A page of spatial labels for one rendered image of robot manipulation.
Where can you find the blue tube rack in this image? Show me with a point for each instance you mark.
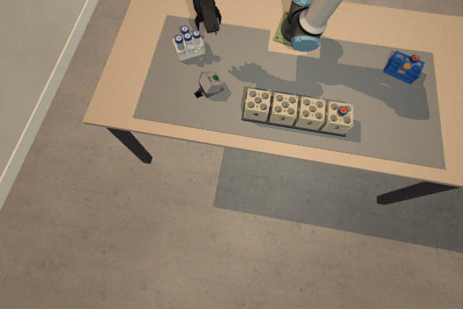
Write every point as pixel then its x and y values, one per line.
pixel 393 68

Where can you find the grey bench mat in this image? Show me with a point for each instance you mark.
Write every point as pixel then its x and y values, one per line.
pixel 392 119

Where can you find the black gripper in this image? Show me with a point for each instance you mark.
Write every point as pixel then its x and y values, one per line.
pixel 199 18

